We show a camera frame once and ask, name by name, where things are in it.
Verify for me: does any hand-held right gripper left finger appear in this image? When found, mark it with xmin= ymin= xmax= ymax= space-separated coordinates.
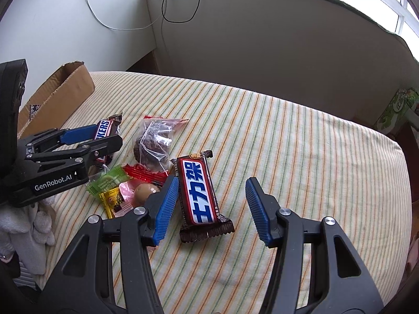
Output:
xmin=38 ymin=175 xmax=180 ymax=314

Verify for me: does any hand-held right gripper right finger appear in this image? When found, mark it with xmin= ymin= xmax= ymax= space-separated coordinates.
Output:
xmin=245 ymin=177 xmax=386 ymax=314

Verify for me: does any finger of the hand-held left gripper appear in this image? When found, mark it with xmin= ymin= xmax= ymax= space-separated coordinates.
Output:
xmin=26 ymin=134 xmax=124 ymax=171
xmin=19 ymin=123 xmax=103 ymax=154

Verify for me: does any brown chocolate bar slanted print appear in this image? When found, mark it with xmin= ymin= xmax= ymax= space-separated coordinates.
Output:
xmin=93 ymin=113 xmax=123 ymax=165

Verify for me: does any brown chocolate bar blue print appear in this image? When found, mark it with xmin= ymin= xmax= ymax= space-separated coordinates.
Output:
xmin=170 ymin=150 xmax=235 ymax=243

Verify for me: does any brown cardboard box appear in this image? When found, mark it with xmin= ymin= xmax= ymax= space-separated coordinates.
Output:
xmin=18 ymin=60 xmax=96 ymax=138

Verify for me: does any pink packed braised egg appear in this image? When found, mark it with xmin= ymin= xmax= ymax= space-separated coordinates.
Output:
xmin=118 ymin=179 xmax=162 ymax=208

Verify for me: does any green candy wrapper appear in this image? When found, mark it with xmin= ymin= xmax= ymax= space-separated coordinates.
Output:
xmin=86 ymin=167 xmax=130 ymax=198

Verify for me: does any red candy wrapper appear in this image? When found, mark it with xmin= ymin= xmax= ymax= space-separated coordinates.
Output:
xmin=124 ymin=164 xmax=169 ymax=184

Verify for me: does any clear bag with dark bun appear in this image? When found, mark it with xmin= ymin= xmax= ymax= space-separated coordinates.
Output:
xmin=134 ymin=115 xmax=190 ymax=174

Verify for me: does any yellow candy wrapper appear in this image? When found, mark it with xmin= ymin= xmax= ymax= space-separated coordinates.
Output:
xmin=99 ymin=186 xmax=133 ymax=220

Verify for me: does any striped table cloth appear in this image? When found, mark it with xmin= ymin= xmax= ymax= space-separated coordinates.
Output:
xmin=34 ymin=70 xmax=413 ymax=314

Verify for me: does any white cabinet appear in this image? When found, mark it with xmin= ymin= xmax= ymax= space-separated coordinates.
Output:
xmin=0 ymin=0 xmax=158 ymax=72

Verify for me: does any green gift box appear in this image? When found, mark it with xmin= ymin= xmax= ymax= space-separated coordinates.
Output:
xmin=375 ymin=88 xmax=419 ymax=134

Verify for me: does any white framed window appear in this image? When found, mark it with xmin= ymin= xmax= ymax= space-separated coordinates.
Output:
xmin=394 ymin=0 xmax=419 ymax=63

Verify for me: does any white cable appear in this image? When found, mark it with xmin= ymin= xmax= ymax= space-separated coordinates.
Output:
xmin=79 ymin=0 xmax=164 ymax=31

